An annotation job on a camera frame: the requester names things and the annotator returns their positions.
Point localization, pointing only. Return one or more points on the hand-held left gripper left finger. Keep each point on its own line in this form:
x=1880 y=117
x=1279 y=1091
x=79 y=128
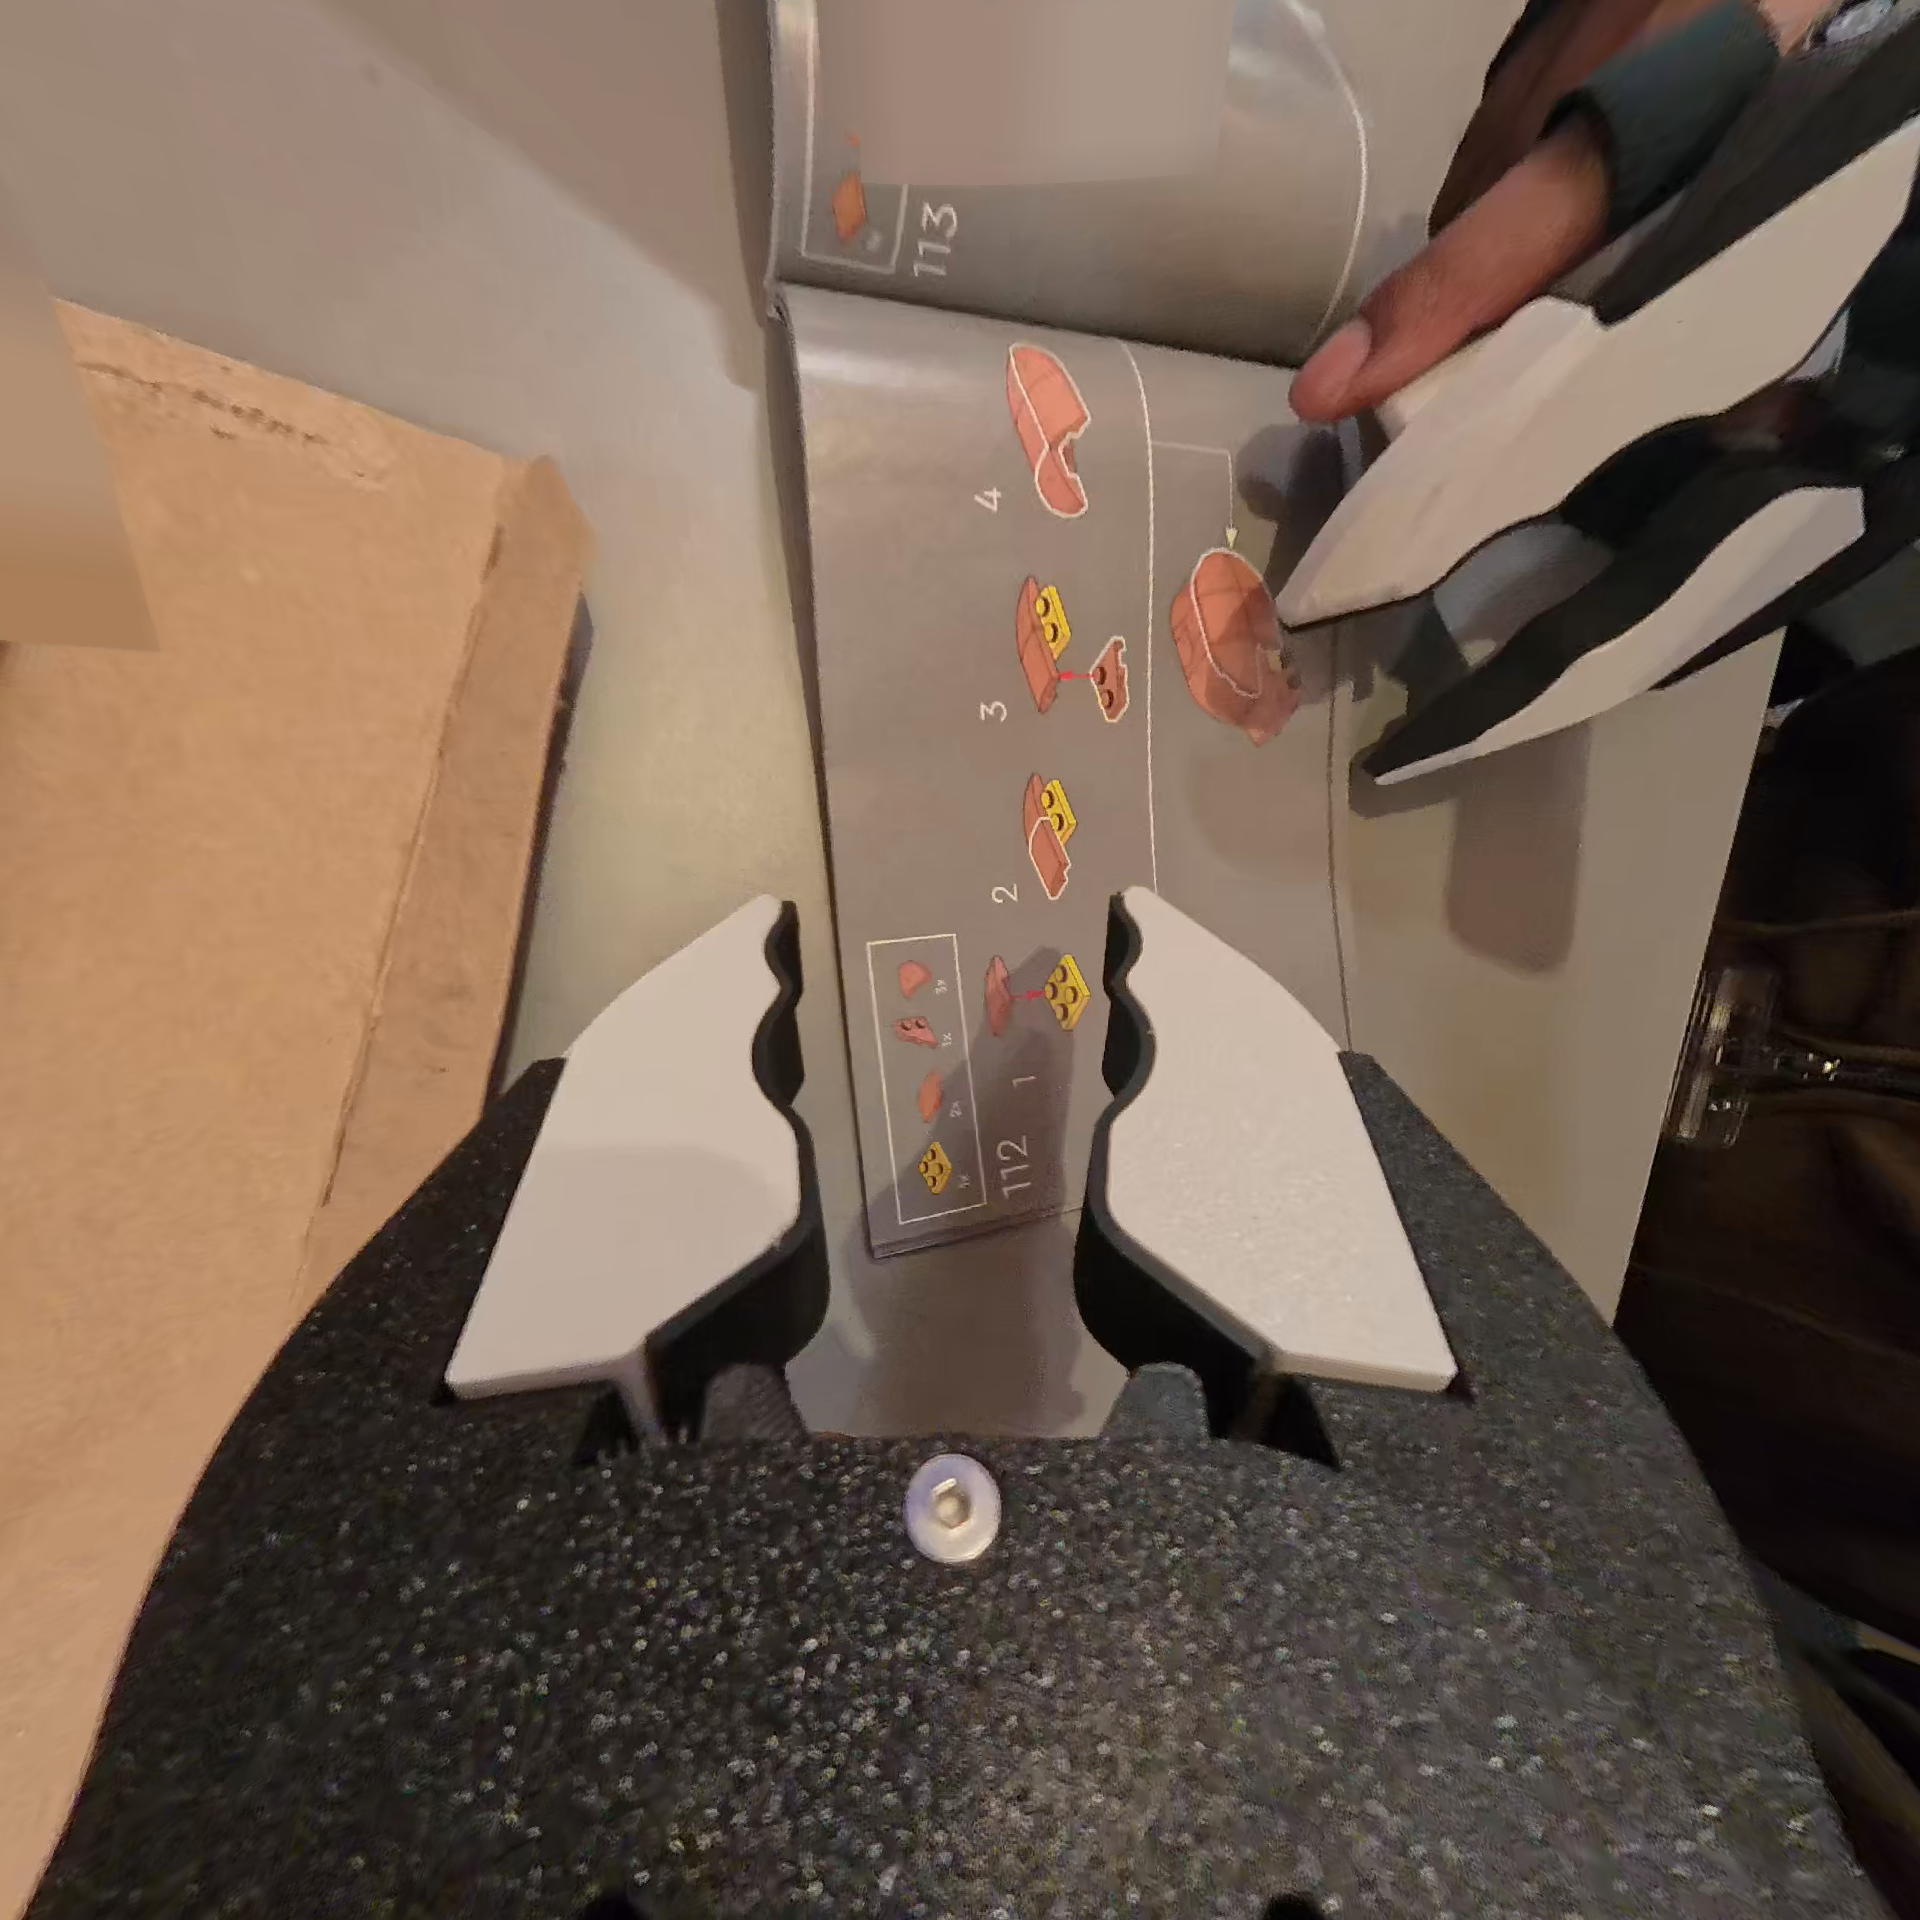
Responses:
x=630 y=1185

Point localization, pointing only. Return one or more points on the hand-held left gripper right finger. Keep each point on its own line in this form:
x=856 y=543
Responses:
x=1259 y=1185

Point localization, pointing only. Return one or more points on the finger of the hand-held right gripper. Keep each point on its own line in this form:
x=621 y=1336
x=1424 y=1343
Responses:
x=1695 y=615
x=1499 y=450

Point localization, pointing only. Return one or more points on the grey building instruction booklet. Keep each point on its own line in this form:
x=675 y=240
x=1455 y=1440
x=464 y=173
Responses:
x=930 y=674

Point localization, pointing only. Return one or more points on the person's right forearm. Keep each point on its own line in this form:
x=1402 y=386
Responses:
x=1680 y=105

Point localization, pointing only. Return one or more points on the white desk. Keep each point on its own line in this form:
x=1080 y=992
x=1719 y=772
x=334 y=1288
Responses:
x=451 y=225

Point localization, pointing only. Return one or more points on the person's right hand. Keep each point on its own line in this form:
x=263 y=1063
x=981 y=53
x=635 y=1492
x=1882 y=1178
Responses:
x=1455 y=284

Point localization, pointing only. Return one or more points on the clear plastic clip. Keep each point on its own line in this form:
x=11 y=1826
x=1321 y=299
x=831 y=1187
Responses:
x=1747 y=1049

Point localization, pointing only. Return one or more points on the brown cardboard box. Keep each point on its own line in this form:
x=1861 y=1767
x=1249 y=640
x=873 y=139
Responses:
x=225 y=900

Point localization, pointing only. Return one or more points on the dark brown bag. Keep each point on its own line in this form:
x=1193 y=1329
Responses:
x=1800 y=1348

